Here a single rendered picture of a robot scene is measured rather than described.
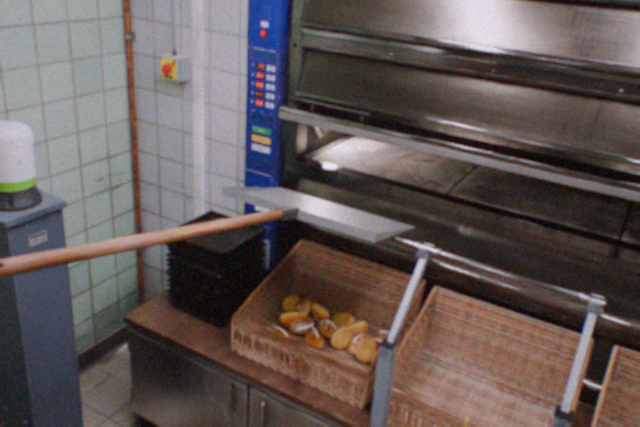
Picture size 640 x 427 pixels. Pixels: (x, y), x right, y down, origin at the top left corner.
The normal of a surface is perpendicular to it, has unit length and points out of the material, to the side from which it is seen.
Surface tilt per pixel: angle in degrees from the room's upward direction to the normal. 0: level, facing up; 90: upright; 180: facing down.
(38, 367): 90
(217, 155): 90
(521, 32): 70
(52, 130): 90
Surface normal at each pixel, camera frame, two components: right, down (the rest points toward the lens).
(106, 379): 0.07, -0.92
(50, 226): 0.84, 0.25
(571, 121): -0.45, -0.04
